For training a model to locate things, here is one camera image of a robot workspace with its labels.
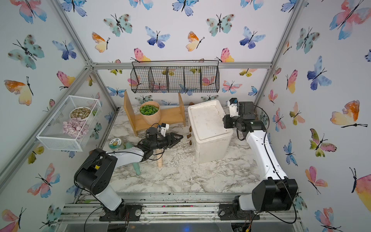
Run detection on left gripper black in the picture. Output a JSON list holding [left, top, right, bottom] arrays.
[[150, 133, 183, 152]]

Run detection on beige toy microphone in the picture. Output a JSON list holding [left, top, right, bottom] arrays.
[[155, 149, 164, 169]]

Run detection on white plastic drawer unit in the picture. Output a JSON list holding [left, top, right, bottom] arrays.
[[187, 100, 233, 163]]

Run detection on green toy microphone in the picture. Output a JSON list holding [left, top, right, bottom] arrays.
[[125, 142, 141, 176]]

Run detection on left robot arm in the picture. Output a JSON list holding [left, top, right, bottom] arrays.
[[73, 127, 183, 212]]

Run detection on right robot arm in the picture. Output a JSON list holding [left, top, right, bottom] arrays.
[[223, 98, 298, 212]]

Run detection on wooden shelf rack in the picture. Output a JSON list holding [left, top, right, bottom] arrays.
[[123, 92, 186, 137]]

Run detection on peach pot with greens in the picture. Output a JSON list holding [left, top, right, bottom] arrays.
[[139, 101, 161, 125]]

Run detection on round green tin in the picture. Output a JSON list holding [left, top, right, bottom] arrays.
[[109, 138, 123, 151]]

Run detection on bowl of seeds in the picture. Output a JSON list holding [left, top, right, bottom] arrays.
[[70, 107, 92, 120]]

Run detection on pile of pink slices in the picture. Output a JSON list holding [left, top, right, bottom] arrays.
[[62, 119, 88, 140]]

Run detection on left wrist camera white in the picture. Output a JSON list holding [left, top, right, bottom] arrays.
[[160, 123, 170, 137]]

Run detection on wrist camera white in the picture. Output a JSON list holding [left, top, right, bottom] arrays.
[[160, 123, 170, 137], [228, 98, 239, 118]]

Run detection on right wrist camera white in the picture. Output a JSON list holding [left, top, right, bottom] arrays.
[[228, 98, 239, 118]]

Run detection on black wire wall basket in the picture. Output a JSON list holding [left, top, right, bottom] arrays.
[[128, 60, 220, 96]]

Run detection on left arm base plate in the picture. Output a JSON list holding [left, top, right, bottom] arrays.
[[99, 203, 143, 222]]

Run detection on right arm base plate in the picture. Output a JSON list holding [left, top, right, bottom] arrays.
[[218, 199, 260, 221]]

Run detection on white mesh wall basket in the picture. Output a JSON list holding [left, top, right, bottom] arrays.
[[36, 95, 101, 152]]

